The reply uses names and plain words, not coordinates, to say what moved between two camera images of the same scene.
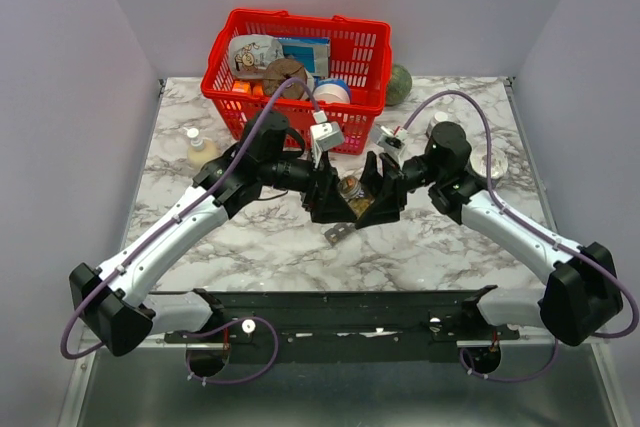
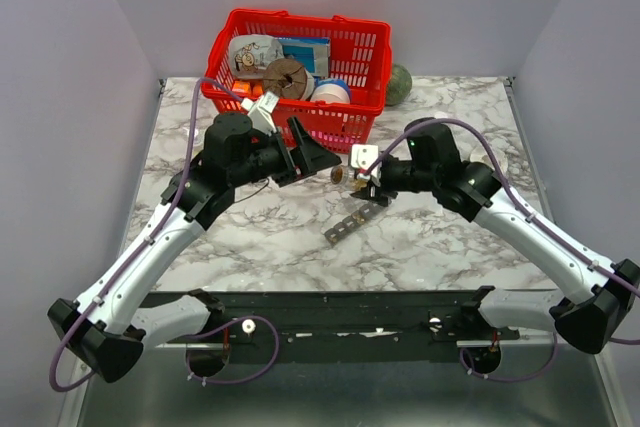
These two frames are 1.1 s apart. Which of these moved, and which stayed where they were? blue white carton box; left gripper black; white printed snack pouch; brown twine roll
Moved: left gripper black
Stayed: white printed snack pouch; blue white carton box; brown twine roll
